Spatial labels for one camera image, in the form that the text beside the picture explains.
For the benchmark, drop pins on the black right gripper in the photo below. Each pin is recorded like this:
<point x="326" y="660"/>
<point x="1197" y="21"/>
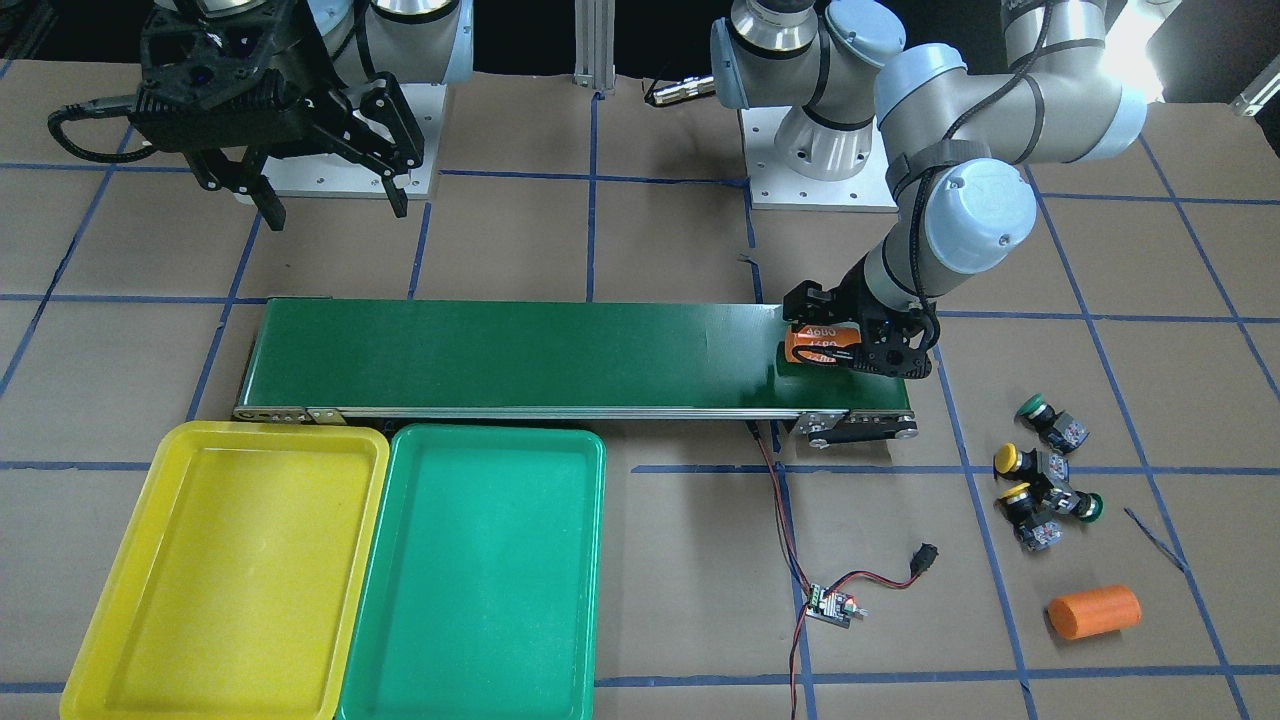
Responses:
<point x="318" y="108"/>

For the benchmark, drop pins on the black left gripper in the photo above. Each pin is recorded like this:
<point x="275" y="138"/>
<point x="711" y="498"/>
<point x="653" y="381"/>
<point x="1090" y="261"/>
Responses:
<point x="848" y="296"/>

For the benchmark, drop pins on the orange cylinder marked 4680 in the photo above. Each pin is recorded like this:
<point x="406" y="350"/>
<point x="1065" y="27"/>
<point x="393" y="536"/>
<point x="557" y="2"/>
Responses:
<point x="818" y="335"/>

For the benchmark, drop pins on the yellow push button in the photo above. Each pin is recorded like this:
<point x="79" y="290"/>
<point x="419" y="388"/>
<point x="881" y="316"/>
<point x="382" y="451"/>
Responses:
<point x="1034" y="527"/>
<point x="1030" y="466"/>

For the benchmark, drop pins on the green push button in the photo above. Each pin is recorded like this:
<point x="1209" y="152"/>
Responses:
<point x="1060" y="430"/>
<point x="1061" y="498"/>

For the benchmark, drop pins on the plain orange cylinder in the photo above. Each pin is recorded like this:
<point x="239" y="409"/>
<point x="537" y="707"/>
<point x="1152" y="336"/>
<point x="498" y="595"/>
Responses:
<point x="1101" y="610"/>

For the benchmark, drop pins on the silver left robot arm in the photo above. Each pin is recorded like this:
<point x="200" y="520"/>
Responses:
<point x="953" y="141"/>

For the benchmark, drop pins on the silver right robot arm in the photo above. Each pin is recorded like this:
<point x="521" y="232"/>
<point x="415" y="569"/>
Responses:
<point x="414" y="41"/>

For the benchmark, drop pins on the green conveyor belt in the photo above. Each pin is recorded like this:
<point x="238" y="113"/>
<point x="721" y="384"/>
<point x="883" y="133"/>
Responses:
<point x="331" y="361"/>

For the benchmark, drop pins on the black barrel connector plug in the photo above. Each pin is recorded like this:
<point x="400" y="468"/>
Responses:
<point x="923" y="559"/>

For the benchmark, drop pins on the small motor controller board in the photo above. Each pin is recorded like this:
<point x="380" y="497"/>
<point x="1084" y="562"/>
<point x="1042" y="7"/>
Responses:
<point x="833" y="607"/>

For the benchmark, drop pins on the green plastic tray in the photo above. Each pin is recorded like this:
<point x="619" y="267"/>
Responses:
<point x="480" y="599"/>

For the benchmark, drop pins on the yellow plastic tray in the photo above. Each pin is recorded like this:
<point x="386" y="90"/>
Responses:
<point x="235" y="590"/>

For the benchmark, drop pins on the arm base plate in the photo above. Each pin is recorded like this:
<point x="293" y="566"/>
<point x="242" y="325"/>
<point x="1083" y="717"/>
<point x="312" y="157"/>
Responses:
<point x="794" y="164"/>
<point x="328" y="176"/>

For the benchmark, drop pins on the aluminium frame post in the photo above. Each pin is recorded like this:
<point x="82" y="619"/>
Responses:
<point x="593" y="28"/>

